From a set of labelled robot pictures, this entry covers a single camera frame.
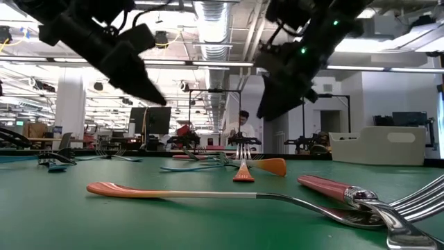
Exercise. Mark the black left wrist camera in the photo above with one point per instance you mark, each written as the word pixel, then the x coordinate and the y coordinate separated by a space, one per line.
pixel 137 38

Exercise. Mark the green table mat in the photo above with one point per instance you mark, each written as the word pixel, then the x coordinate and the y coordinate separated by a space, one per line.
pixel 138 225

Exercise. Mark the gray chair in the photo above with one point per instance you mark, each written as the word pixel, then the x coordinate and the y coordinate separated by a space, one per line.
pixel 65 140

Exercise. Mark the gray door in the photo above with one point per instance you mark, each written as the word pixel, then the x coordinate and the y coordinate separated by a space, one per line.
pixel 331 121
pixel 277 139

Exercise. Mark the silver air duct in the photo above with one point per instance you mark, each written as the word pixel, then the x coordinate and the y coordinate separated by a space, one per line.
pixel 213 27

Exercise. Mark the background robot arms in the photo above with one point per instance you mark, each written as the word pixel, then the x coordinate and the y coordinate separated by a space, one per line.
pixel 243 140
pixel 305 142
pixel 187 137

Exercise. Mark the long ceiling light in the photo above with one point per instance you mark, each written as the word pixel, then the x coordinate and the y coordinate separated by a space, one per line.
pixel 381 68
pixel 208 63

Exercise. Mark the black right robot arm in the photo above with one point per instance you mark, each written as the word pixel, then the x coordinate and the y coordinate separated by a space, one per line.
pixel 347 7

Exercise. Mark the person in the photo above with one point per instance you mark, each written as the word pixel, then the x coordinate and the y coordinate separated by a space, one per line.
pixel 243 130

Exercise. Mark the black curved tube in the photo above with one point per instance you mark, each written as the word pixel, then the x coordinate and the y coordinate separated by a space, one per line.
pixel 15 137

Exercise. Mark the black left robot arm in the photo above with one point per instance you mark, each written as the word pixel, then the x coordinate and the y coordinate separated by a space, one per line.
pixel 69 5

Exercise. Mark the cardboard box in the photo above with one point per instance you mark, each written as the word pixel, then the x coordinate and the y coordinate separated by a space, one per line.
pixel 34 130

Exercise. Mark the white plastic bin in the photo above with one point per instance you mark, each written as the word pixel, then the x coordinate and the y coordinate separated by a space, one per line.
pixel 374 149

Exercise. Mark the black monitor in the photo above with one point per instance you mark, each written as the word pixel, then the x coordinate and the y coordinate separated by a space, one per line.
pixel 137 119
pixel 409 118
pixel 159 119

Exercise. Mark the black ceiling lamp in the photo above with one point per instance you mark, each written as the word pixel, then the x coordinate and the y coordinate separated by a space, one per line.
pixel 161 39

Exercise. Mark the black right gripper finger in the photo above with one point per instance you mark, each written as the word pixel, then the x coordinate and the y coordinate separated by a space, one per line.
pixel 281 100

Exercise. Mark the white column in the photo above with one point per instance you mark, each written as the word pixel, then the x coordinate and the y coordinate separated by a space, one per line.
pixel 69 104

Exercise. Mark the black station frame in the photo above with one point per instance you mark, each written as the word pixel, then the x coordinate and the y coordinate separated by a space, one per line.
pixel 215 90
pixel 333 95

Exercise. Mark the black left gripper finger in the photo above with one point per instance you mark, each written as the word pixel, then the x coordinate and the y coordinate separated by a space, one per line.
pixel 128 76

